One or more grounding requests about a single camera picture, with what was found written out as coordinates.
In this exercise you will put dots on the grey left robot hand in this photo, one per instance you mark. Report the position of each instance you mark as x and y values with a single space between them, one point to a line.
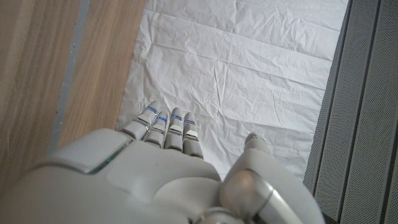
140 180

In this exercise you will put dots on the grey tape strip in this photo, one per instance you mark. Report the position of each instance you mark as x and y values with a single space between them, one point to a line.
70 74

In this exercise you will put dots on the grey perforated wall panel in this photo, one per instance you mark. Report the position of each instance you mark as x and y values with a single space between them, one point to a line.
360 124

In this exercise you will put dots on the white wrinkled backdrop cloth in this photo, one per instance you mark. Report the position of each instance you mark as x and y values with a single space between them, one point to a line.
236 68

